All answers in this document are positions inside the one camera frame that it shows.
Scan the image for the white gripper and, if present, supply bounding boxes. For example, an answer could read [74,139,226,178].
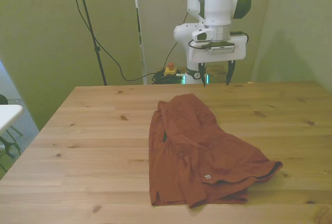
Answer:
[188,34,247,88]

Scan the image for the rust red shorts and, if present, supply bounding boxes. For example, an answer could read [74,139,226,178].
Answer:
[149,93,284,208]

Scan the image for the yellow emergency stop button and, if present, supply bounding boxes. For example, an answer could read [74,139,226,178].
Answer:
[163,62,177,77]

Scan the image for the white divider panel edge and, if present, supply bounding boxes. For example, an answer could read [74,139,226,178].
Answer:
[132,0,146,85]

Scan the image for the black tripod stand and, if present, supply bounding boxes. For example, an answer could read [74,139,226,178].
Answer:
[74,0,108,86]

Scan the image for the white folding table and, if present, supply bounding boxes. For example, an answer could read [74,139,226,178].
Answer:
[0,104,24,173]

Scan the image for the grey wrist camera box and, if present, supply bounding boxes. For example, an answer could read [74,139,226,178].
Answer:
[206,41,237,53]

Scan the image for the dark coiled cable bundle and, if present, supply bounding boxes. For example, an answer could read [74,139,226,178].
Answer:
[151,69,184,85]

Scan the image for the black hanging cable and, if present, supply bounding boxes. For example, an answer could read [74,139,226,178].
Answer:
[66,0,167,82]

